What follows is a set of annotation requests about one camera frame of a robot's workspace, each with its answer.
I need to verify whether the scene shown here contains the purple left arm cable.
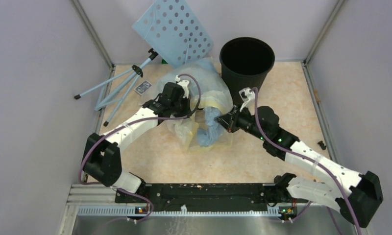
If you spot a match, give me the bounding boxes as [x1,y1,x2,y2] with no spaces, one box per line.
[78,73,202,186]

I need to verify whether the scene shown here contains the white slotted cable duct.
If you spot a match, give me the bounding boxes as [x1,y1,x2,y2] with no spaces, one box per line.
[77,205,281,217]

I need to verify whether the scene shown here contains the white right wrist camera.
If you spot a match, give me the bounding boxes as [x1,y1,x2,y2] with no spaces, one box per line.
[239,87,256,112]

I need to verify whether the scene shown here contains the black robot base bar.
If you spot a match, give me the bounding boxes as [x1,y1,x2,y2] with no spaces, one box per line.
[115,183,296,212]

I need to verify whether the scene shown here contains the small black clip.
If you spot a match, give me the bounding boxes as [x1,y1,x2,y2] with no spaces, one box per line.
[317,141,327,150]

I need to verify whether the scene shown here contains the light blue perforated stand plate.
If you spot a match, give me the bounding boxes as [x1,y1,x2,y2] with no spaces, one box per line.
[132,0,213,68]

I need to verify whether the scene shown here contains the light blue tripod legs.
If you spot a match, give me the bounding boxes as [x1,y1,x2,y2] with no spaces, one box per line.
[73,48,159,127]

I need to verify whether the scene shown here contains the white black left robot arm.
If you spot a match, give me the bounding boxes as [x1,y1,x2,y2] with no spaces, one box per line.
[81,80,191,202]

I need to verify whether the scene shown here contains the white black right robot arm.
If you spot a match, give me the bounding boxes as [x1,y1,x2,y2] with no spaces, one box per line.
[215,106,383,228]

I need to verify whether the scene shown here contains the translucent yellowish trash bag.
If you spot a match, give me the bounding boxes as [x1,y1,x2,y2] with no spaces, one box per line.
[138,57,235,154]

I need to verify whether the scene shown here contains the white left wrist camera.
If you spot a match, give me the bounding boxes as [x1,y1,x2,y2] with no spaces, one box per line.
[175,75,190,99]

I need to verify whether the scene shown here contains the black plastic trash bin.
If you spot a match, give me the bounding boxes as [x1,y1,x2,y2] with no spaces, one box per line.
[219,37,275,104]

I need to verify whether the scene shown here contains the light blue trash bag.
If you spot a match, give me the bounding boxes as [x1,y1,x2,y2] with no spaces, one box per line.
[195,107,232,148]

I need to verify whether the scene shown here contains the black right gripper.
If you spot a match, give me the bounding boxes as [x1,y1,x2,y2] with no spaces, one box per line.
[215,103,267,141]

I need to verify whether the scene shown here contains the small printed card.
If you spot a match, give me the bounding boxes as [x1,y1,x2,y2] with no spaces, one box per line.
[134,80,152,95]

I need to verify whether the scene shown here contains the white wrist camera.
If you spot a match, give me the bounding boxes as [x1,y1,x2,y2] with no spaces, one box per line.
[175,75,190,99]
[239,87,256,112]

